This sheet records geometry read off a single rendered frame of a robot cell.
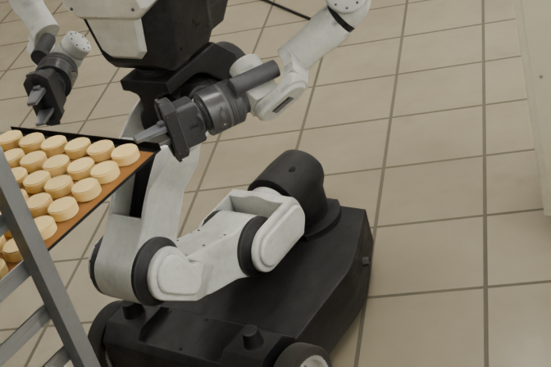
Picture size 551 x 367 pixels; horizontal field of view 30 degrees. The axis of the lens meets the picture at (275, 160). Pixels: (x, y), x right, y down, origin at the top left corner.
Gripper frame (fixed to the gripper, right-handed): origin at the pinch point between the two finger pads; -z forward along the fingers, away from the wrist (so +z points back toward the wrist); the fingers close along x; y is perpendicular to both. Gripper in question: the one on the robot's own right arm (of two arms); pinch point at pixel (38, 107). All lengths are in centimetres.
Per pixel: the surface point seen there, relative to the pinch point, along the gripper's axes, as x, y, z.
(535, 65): -27, 103, 26
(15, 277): 0, 12, -61
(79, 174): 0.3, 16.3, -32.7
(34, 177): 1.1, 7.6, -31.7
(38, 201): 1.0, 10.8, -40.7
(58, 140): 1.1, 9.4, -19.1
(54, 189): 0.9, 12.9, -37.3
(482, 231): -78, 85, 37
